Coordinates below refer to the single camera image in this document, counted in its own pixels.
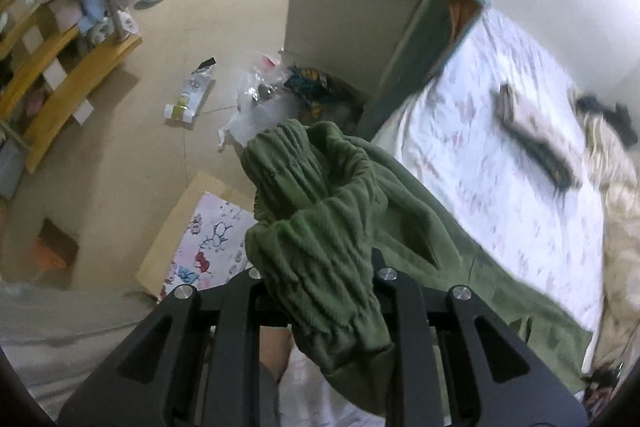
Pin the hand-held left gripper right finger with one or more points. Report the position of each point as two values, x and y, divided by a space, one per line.
395 302

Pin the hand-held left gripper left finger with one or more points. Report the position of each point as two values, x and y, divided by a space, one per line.
240 307

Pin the green pants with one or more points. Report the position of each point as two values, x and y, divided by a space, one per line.
320 237

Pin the white patterned bed sheet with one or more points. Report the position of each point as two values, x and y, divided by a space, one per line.
500 187

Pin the person's grey clothing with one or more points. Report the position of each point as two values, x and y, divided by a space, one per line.
75 347

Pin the white snack packet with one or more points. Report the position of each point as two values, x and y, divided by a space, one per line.
191 98

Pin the clear plastic bag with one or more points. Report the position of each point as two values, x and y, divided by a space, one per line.
260 92

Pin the grey folded garment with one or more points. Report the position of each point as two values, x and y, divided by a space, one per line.
537 137

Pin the colourful snack bag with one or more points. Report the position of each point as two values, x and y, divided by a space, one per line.
312 89

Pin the beige blanket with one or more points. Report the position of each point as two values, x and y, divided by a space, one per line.
617 227

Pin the beige cabinet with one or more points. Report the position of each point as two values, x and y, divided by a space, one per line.
340 27

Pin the black cloth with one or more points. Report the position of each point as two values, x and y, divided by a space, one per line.
605 112

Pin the wooden rack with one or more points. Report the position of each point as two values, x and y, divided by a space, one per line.
55 67

